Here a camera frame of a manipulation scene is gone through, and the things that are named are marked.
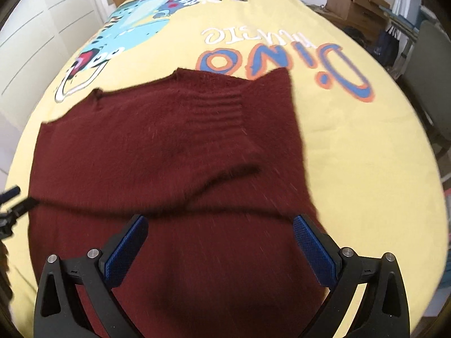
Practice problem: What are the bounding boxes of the maroon knit sweater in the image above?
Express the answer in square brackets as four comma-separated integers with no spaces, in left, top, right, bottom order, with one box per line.
[27,67,330,338]

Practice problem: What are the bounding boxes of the white wardrobe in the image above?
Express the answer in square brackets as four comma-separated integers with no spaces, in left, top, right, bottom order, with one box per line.
[0,0,117,148]

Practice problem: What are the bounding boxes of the yellow dinosaur print bedspread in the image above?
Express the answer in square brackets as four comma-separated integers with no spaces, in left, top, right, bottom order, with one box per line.
[3,0,448,338]

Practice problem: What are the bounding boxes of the dark blue bag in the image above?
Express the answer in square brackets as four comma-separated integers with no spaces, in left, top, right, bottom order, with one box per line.
[373,30,403,68]

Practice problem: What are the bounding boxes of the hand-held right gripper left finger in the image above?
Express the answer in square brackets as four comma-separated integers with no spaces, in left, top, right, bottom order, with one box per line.
[33,214,149,338]

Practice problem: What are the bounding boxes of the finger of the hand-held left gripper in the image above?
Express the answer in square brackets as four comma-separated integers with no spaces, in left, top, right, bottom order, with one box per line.
[6,197,39,219]
[0,185,21,203]

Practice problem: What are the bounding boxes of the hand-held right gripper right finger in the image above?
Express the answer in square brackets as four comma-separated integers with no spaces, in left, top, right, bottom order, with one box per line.
[293,215,410,338]

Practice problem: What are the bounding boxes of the grey-green chair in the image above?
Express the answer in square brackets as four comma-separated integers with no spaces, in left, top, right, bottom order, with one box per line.
[402,19,451,156]

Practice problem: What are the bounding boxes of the wooden cabinet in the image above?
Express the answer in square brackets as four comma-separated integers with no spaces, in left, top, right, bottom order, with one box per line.
[324,0,392,33]

